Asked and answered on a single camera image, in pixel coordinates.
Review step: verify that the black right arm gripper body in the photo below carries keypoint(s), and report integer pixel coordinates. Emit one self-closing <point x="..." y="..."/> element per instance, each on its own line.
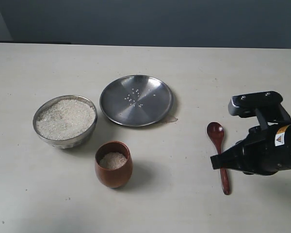
<point x="266" y="152"/>

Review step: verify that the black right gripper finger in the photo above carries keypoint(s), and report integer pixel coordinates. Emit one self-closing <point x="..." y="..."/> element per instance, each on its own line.
<point x="232" y="158"/>

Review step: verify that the dark red wooden spoon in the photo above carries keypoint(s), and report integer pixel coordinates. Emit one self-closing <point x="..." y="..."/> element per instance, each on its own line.
<point x="216" y="134"/>

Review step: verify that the brown wooden cup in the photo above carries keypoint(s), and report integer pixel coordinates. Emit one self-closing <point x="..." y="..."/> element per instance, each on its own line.
<point x="113" y="164"/>

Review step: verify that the steel bowl of rice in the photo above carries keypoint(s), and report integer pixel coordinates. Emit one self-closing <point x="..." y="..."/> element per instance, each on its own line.
<point x="66" y="121"/>

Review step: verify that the round steel plate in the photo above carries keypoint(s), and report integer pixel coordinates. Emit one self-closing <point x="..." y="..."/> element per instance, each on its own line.
<point x="136" y="100"/>

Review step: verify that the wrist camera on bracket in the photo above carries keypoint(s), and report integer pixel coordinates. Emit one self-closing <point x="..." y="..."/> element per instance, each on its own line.
<point x="266" y="106"/>

